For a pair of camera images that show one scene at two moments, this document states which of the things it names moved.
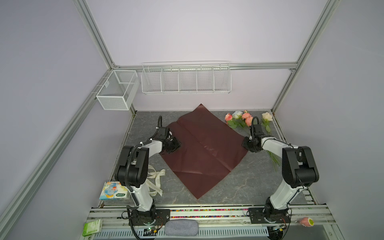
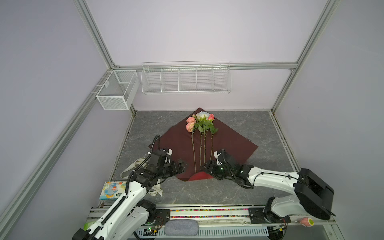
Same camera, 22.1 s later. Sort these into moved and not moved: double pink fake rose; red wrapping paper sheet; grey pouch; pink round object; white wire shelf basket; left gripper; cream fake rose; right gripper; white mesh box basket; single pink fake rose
Moved: double pink fake rose; cream fake rose; single pink fake rose; red wrapping paper sheet; right gripper; left gripper
Not moved: grey pouch; white wire shelf basket; pink round object; white mesh box basket
